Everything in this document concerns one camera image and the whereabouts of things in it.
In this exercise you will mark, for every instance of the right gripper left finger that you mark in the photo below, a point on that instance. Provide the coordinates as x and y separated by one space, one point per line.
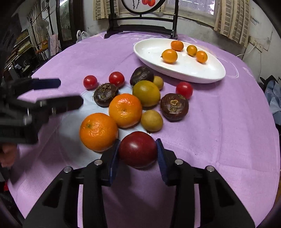
58 204

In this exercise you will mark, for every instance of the dark water chestnut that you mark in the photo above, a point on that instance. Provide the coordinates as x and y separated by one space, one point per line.
141 73
174 107
104 94

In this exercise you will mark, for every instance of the blue clothes pile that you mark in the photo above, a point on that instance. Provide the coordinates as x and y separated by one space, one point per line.
273 96

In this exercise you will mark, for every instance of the beige checked curtain right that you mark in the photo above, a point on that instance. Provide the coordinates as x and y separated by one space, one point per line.
233 19

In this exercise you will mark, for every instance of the red cherry tomato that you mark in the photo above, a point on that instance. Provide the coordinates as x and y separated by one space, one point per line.
185 89
117 79
90 82

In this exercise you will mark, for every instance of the purple tablecloth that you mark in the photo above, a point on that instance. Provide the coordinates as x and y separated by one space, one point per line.
229 126

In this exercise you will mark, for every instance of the large orange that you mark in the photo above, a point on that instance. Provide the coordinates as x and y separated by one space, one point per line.
98 132
126 110

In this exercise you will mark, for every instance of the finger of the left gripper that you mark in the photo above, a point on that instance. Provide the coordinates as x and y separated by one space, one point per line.
52 106
35 84

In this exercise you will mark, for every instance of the orange kumquat middle right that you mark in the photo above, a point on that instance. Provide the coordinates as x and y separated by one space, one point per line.
191 50

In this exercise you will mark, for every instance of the person's left hand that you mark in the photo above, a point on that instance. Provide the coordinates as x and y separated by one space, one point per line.
8 154

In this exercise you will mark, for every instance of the orange kumquat back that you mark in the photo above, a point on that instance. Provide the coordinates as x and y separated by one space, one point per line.
177 45

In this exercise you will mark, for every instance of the small tan longan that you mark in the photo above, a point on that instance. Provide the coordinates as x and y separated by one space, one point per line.
158 81
151 121

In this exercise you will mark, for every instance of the orange kumquat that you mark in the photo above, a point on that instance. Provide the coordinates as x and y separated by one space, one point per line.
201 57
177 45
191 50
169 56

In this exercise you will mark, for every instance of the orange kumquat front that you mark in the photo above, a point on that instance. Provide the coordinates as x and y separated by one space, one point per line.
169 56

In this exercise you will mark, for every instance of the pink hanging cloth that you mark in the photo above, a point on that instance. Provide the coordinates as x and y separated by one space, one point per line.
54 45

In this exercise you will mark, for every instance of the orange kumquat far right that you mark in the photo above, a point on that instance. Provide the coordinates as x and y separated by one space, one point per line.
201 57

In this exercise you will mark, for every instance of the beige checked curtain left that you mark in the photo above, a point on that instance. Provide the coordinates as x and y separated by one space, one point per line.
101 9

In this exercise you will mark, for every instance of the white plastic bag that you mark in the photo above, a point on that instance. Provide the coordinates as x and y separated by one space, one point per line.
81 35

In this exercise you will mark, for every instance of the white oval plate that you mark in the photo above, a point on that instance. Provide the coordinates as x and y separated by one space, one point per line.
186 68

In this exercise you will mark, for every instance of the dark wooden cabinet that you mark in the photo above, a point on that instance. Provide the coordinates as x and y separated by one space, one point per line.
69 17

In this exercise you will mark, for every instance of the standing electric fan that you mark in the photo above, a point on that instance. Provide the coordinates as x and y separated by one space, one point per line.
42 28

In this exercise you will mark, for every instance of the beige checked curtain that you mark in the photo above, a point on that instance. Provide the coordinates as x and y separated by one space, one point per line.
101 9
233 19

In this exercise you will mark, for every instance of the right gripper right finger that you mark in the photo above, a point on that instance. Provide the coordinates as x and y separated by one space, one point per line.
219 205

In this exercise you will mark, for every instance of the yellow-green round fruit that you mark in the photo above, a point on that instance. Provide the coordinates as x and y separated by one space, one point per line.
147 92

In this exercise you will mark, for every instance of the dark red plum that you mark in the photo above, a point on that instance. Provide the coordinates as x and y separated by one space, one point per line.
138 150

